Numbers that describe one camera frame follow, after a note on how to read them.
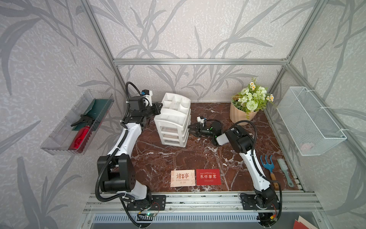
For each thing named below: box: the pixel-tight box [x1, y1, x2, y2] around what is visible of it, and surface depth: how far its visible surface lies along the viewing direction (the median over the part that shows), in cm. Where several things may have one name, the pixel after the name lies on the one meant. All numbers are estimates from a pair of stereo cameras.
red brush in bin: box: [67, 124, 92, 154], surface depth 59 cm
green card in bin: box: [71, 98, 114, 132], surface depth 69 cm
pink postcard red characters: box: [170, 169, 196, 188], surface depth 84 cm
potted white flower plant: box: [229, 77, 275, 126], surface depth 86 cm
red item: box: [195, 168, 222, 186], surface depth 84 cm
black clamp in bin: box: [70, 114, 95, 127], surface depth 67 cm
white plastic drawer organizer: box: [153, 92, 192, 148], surface depth 88 cm
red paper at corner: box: [293, 219, 310, 229], surface depth 68 cm
